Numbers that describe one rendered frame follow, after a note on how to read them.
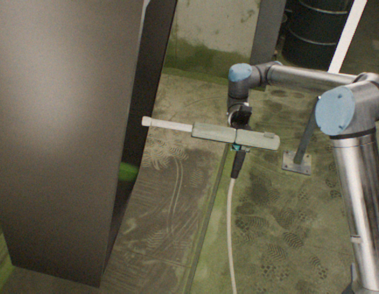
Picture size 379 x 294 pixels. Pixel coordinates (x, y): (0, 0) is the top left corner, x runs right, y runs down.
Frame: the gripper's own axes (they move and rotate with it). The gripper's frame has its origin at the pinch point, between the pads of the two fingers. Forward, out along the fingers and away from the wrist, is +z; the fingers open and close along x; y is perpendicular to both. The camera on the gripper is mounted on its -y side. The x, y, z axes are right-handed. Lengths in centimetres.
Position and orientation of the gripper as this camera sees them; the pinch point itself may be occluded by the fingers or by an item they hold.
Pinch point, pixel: (242, 146)
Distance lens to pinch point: 126.7
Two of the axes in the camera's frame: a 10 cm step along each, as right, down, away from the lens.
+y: -1.5, 7.8, 6.1
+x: -9.9, -1.6, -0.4
